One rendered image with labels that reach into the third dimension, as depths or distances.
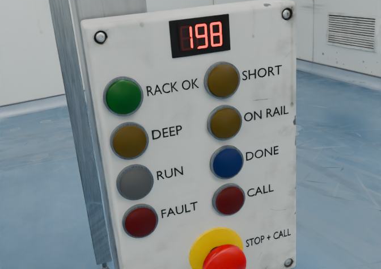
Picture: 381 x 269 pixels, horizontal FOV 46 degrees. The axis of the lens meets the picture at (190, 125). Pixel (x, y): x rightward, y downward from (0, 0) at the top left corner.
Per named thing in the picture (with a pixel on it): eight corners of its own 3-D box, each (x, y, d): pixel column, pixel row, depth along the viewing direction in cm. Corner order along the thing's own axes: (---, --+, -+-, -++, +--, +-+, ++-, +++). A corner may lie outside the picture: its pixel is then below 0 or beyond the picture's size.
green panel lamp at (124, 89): (144, 113, 34) (140, 77, 33) (109, 119, 33) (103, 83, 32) (142, 110, 35) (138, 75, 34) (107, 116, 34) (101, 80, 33)
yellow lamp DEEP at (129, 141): (150, 156, 35) (146, 123, 34) (115, 163, 34) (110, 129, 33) (148, 152, 36) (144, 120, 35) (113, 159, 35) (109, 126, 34)
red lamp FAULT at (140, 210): (159, 234, 38) (156, 206, 37) (127, 243, 37) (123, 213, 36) (157, 230, 38) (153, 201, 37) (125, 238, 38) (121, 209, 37)
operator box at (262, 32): (297, 268, 45) (297, 0, 36) (130, 318, 40) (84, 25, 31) (269, 236, 50) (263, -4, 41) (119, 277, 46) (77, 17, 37)
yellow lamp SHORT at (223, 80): (241, 96, 36) (240, 62, 35) (210, 101, 35) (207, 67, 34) (237, 93, 37) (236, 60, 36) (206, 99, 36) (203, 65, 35)
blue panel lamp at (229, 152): (245, 176, 38) (244, 146, 38) (215, 183, 38) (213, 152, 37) (241, 172, 39) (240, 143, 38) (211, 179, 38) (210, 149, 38)
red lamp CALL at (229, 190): (246, 213, 40) (245, 185, 39) (217, 219, 39) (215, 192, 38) (242, 208, 40) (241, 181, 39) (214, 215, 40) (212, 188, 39)
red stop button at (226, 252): (250, 284, 39) (249, 246, 38) (208, 297, 38) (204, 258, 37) (230, 255, 44) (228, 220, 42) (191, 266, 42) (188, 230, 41)
